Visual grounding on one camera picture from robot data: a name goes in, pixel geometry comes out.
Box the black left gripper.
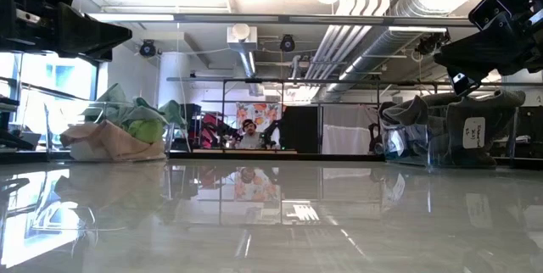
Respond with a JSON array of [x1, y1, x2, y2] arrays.
[[0, 0, 133, 63]]

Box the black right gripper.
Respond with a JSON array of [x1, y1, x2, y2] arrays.
[[433, 0, 543, 97]]

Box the dark gray towel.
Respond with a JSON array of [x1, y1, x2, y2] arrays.
[[378, 93, 451, 128], [443, 89, 527, 169]]

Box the light teal towel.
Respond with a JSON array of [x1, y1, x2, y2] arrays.
[[81, 82, 188, 129]]

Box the peach pink towel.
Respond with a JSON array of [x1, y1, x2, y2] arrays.
[[59, 119, 167, 162]]

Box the lime green towel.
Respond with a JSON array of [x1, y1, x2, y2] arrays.
[[126, 118, 165, 144]]

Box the clear plastic basket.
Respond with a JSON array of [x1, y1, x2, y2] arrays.
[[379, 105, 522, 169], [43, 99, 193, 163]]

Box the large glass window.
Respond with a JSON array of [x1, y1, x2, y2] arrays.
[[0, 51, 99, 149]]

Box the black ceiling speaker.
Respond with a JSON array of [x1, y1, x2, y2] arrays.
[[279, 34, 297, 53], [138, 39, 157, 58]]

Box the red storage bins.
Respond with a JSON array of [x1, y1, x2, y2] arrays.
[[199, 111, 232, 150]]

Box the white hanging cloth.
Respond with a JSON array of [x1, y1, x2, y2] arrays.
[[321, 103, 381, 155]]

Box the white round ceiling fixture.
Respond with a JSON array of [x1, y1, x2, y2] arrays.
[[227, 22, 259, 53]]

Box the wooden top workbench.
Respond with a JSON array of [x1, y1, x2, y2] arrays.
[[192, 148, 299, 155]]

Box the gray overhead rig beam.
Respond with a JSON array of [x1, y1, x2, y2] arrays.
[[87, 12, 474, 27]]

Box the floral print fabric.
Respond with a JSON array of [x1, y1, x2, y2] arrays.
[[234, 102, 284, 135]]

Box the person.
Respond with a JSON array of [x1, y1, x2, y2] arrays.
[[236, 118, 265, 150]]

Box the black partition panel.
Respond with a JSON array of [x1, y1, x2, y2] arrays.
[[280, 105, 320, 155]]

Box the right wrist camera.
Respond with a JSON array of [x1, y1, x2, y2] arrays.
[[468, 0, 521, 31]]

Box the silver ceiling duct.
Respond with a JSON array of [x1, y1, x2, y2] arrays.
[[313, 0, 472, 104]]

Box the black metal gantry frame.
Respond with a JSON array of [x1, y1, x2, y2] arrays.
[[165, 76, 543, 155]]

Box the black aluminium table frame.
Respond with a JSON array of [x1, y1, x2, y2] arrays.
[[0, 148, 543, 164]]

